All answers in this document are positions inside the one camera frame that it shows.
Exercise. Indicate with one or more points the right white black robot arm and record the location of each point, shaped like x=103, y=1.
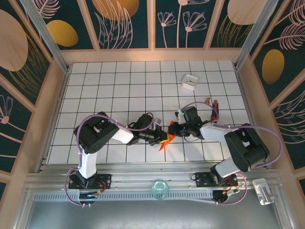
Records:
x=247, y=150

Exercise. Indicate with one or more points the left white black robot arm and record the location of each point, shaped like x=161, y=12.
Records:
x=95, y=138

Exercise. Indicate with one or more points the white square open container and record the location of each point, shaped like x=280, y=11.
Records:
x=189, y=87

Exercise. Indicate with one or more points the small brass bolt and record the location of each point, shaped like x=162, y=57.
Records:
x=207, y=100

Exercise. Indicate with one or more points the clear green glass cup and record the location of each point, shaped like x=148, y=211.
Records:
x=160, y=190

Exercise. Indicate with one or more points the white plastic clip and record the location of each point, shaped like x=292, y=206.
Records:
x=264, y=190

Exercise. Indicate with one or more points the aluminium table edge rail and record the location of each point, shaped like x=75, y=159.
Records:
x=143, y=174

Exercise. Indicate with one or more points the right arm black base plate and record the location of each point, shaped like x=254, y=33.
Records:
x=202, y=180

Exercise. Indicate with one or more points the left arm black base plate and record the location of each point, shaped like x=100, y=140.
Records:
x=106, y=181

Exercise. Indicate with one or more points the aluminium side rail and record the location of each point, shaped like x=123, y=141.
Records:
x=250, y=105
x=53, y=119

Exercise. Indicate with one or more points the aluminium frame post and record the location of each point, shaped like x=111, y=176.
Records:
x=45, y=31
x=256, y=31

